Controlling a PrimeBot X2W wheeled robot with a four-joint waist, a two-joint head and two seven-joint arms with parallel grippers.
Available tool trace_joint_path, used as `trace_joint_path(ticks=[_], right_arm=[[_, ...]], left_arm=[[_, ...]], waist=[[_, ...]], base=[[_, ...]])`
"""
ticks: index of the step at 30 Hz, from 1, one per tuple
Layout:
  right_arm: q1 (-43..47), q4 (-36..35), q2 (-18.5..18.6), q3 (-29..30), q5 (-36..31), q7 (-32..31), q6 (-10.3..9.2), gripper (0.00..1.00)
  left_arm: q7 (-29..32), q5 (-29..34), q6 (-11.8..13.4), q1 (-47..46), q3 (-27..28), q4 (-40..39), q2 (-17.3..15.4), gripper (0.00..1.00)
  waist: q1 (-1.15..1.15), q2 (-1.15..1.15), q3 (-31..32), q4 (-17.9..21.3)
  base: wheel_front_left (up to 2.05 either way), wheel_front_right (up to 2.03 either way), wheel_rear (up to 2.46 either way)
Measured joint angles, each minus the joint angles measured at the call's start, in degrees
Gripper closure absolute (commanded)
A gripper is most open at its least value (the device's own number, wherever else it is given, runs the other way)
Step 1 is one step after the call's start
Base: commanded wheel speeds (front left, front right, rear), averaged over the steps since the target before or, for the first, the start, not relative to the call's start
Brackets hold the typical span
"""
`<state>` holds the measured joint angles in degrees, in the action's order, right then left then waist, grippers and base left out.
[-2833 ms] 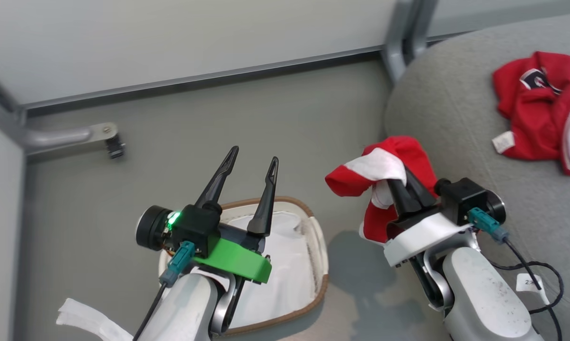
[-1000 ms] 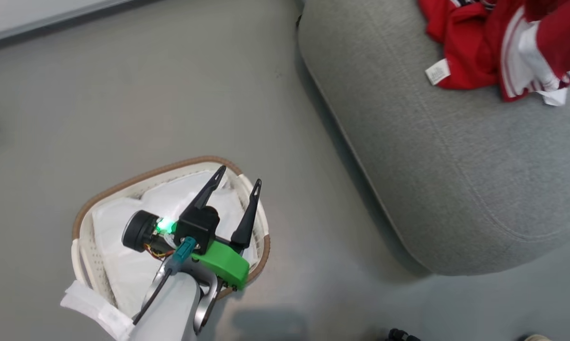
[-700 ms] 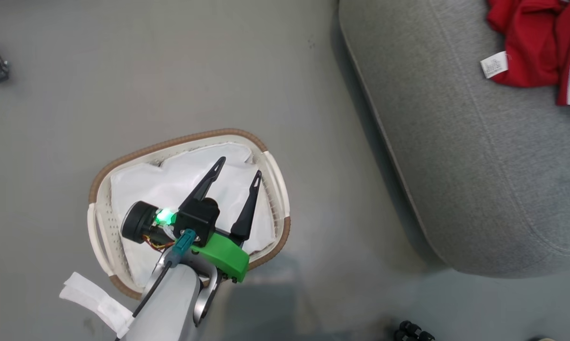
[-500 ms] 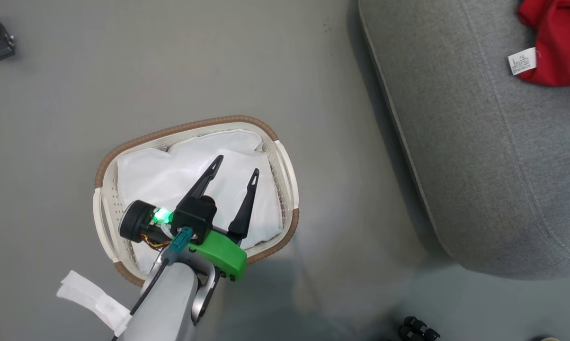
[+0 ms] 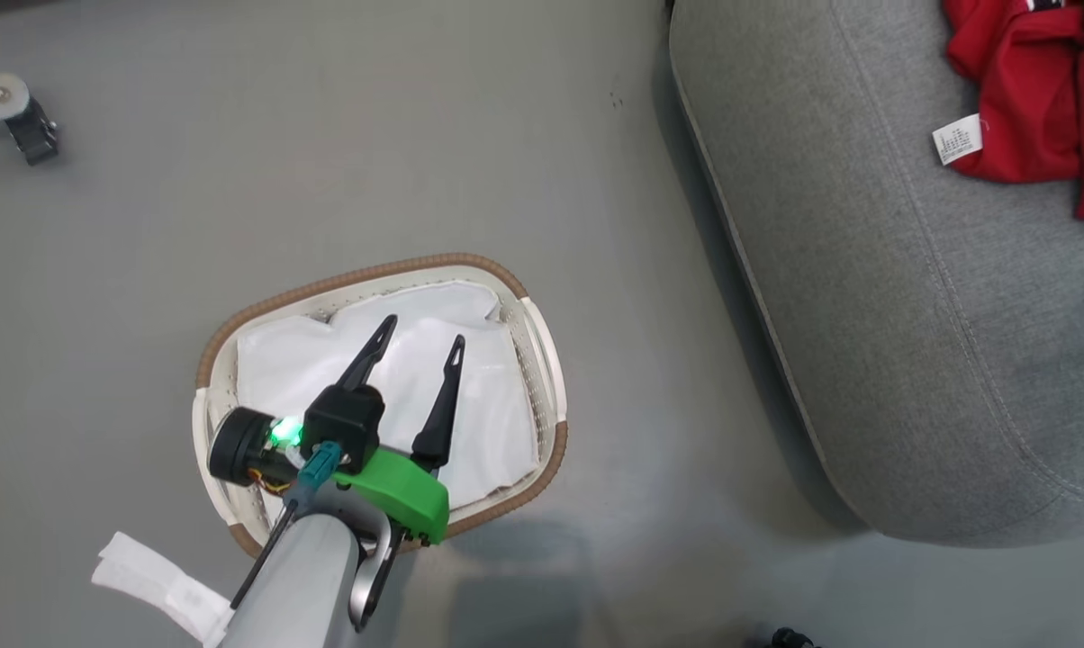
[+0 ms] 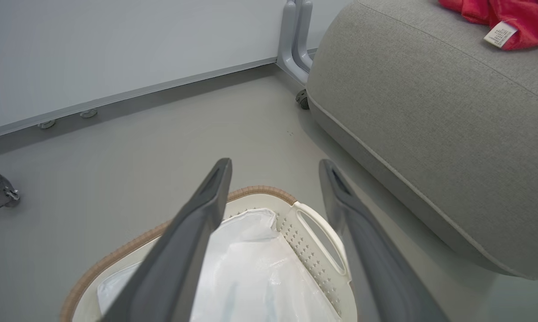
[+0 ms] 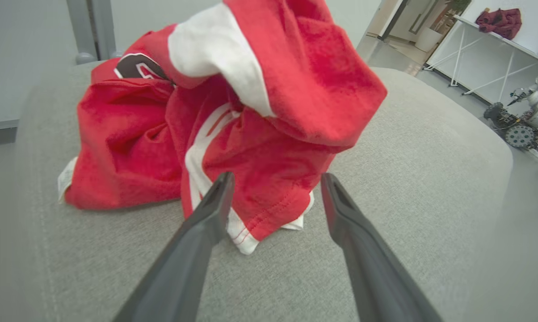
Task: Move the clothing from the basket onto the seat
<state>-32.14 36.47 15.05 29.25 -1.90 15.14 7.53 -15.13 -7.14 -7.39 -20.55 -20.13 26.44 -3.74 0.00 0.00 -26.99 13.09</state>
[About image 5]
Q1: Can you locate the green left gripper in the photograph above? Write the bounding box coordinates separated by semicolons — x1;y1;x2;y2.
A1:
303;314;467;547

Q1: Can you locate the grey fabric sofa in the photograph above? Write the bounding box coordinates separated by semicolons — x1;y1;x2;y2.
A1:
668;0;1084;548

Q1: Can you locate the red and white jersey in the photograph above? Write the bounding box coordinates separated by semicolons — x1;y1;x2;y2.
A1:
932;0;1084;222

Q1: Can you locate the white fabric strap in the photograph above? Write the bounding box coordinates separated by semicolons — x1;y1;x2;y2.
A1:
91;531;237;647

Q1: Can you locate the white cloth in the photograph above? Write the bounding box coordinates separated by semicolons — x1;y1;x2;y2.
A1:
234;279;543;510

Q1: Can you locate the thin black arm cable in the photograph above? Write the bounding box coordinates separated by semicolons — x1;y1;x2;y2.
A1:
230;499;302;611

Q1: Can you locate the white woven-rim laundry basket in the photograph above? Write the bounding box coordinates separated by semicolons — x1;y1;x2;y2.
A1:
191;253;570;559

